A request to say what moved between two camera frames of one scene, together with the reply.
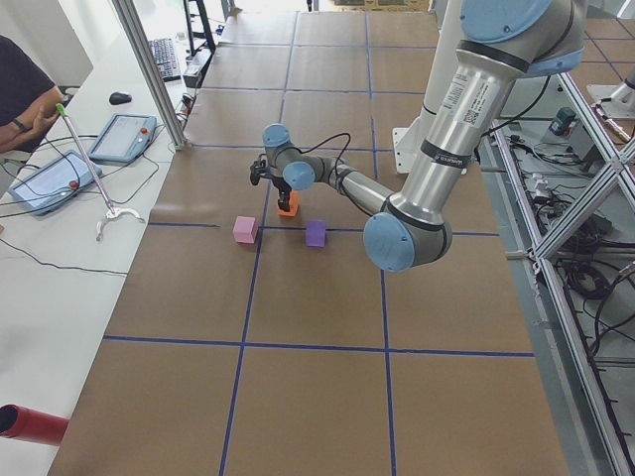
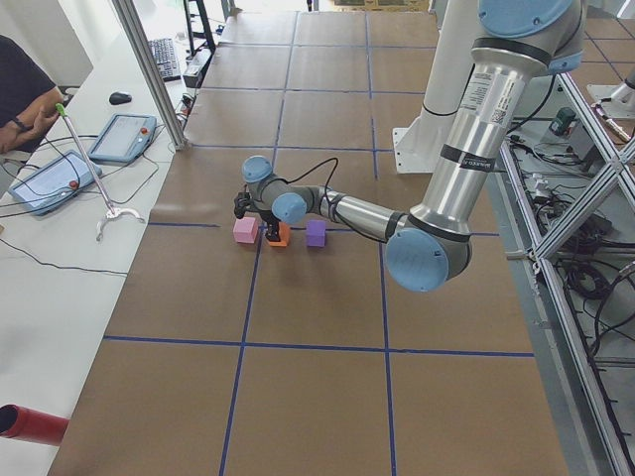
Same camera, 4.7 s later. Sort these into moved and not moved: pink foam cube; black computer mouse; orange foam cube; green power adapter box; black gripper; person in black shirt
Moved: black gripper; orange foam cube
Not moved: green power adapter box; person in black shirt; black computer mouse; pink foam cube
